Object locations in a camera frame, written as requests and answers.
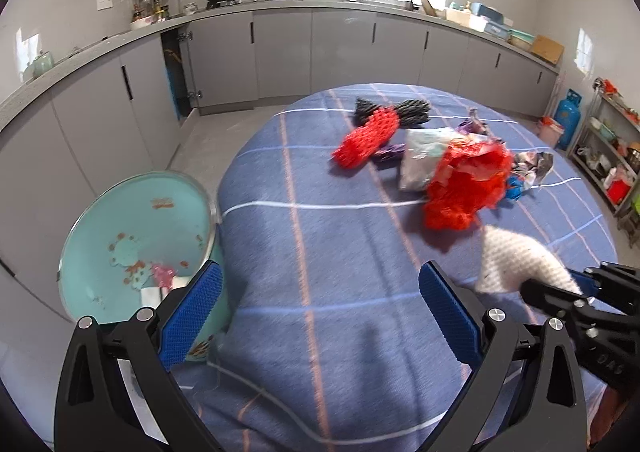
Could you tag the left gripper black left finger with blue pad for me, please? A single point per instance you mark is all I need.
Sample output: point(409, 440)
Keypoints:
point(93, 410)

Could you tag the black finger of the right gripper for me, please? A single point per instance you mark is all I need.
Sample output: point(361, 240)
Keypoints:
point(609, 299)

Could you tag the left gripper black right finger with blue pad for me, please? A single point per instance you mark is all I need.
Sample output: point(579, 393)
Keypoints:
point(524, 392)

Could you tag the plaid cloth rag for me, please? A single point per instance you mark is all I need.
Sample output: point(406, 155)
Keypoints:
point(528, 168)

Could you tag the red plastic bag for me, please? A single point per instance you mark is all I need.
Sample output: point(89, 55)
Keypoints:
point(470, 176)

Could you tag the white printed plastic bag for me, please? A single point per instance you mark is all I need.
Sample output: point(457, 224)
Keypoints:
point(423, 151)

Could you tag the white sponge black stripe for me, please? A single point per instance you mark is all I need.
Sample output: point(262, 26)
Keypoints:
point(152, 296)

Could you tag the teal metal trash bin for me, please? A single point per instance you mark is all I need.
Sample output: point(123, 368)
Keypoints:
point(141, 232)

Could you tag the grey kitchen cabinets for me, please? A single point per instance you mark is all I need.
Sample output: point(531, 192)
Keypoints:
point(112, 106)

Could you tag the metal storage shelf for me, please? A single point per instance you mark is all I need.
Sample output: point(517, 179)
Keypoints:
point(606, 146)

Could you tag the red white bucket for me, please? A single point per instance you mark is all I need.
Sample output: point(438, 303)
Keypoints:
point(549, 131)

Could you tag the blue gas cylinder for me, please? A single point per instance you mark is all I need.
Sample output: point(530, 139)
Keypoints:
point(568, 115)

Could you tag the blue plaid tablecloth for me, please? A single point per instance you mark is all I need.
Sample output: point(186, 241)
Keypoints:
point(330, 346)

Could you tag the purple wrapper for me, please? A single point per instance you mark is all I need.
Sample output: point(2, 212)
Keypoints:
point(390, 154)

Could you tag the black foam fruit net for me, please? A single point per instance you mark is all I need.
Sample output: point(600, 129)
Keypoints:
point(410, 113)

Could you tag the red foam fruit net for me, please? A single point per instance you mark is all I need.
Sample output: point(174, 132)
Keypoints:
point(360, 144)

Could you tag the green kettle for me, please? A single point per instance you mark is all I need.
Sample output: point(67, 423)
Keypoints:
point(42, 63)

